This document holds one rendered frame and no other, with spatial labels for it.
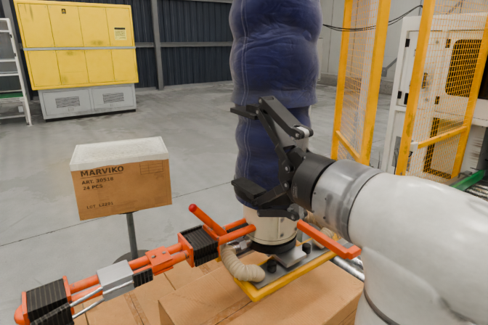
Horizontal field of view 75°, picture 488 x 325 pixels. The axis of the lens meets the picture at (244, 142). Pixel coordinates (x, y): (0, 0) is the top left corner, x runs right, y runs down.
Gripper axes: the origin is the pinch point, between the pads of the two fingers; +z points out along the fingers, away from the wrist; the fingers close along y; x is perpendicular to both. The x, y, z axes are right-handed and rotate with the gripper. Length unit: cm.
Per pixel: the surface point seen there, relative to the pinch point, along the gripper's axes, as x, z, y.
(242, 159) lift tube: 16.7, 23.0, 13.3
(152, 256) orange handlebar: -10.8, 22.9, 32.8
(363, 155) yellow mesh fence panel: 137, 63, 51
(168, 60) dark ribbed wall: 423, 1056, 57
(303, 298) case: 34, 13, 63
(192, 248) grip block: -2.0, 18.6, 31.7
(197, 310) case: 3, 29, 63
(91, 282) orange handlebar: -24.7, 23.9, 34.2
